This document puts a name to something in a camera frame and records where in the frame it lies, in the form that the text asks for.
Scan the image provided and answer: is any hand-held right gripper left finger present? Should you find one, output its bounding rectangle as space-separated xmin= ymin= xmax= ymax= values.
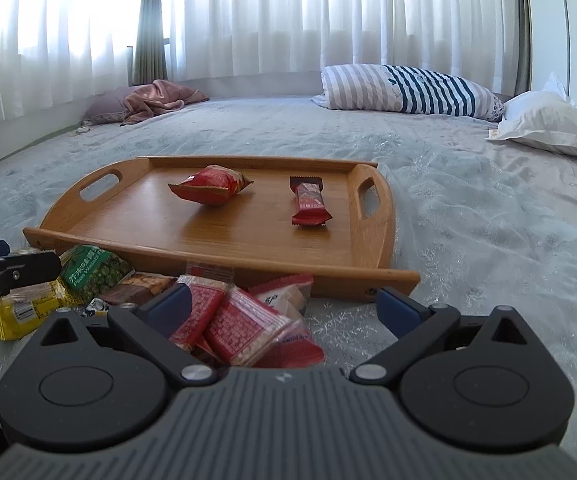
xmin=17 ymin=284 xmax=218 ymax=389

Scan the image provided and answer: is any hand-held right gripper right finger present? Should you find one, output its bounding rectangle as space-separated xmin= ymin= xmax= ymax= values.
xmin=349 ymin=287 xmax=545 ymax=387

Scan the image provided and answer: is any white pink candy packet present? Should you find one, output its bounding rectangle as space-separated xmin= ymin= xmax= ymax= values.
xmin=168 ymin=258 xmax=234 ymax=354

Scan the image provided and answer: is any dark brown snack bar packet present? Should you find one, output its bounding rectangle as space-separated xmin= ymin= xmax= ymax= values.
xmin=100 ymin=271 xmax=177 ymax=307

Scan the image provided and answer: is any yellow snack packet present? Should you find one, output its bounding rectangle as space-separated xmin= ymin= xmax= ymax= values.
xmin=0 ymin=280 xmax=75 ymax=342

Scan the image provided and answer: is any green pea snack packet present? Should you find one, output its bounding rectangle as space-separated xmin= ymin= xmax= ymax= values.
xmin=60 ymin=244 xmax=136 ymax=304

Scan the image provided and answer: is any wooden tray with handles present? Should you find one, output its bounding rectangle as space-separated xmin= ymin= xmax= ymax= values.
xmin=22 ymin=156 xmax=422 ymax=304

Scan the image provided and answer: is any white red snack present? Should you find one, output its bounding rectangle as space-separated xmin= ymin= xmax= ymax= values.
xmin=247 ymin=274 xmax=315 ymax=319

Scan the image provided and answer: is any small black white packet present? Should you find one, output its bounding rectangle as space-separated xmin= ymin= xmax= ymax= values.
xmin=79 ymin=297 xmax=110 ymax=319

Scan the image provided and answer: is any red checked clear snack packet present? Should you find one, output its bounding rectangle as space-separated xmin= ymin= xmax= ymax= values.
xmin=202 ymin=287 xmax=295 ymax=367

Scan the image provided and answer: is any flat red snack packet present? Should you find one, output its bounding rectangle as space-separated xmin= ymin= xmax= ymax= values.
xmin=267 ymin=320 xmax=326 ymax=369

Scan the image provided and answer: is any pale blue bedspread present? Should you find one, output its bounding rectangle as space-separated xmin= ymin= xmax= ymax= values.
xmin=0 ymin=91 xmax=577 ymax=463

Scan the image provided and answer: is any puffy red snack packet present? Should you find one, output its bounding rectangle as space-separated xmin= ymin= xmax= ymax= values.
xmin=167 ymin=164 xmax=255 ymax=207

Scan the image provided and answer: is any red snack bar packet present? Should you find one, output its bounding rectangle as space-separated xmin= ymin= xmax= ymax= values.
xmin=288 ymin=176 xmax=333 ymax=229

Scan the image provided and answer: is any purple pillow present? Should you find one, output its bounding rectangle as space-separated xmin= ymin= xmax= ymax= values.
xmin=79 ymin=85 xmax=140 ymax=127

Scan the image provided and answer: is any pink crumpled cloth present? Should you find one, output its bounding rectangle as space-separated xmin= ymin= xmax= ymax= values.
xmin=119 ymin=79 xmax=210 ymax=127

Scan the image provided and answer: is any blue white striped pillow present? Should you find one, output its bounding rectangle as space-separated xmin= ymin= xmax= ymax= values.
xmin=311 ymin=63 xmax=505 ymax=122

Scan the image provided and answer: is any narrow white sheer curtain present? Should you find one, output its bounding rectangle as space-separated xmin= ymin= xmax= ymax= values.
xmin=0 ymin=0 xmax=143 ymax=113

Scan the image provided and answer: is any white plastic bag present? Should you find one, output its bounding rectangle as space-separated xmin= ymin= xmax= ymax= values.
xmin=485 ymin=72 xmax=577 ymax=159

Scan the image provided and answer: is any green curtain between sheers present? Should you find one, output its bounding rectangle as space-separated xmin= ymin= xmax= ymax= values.
xmin=131 ymin=0 xmax=173 ymax=87

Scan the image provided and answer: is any wide white sheer curtain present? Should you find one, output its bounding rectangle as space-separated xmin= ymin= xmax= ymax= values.
xmin=167 ymin=0 xmax=525 ymax=97

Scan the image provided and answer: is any green curtain by white wall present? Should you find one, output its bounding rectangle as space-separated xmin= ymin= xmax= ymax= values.
xmin=515 ymin=0 xmax=535 ymax=92

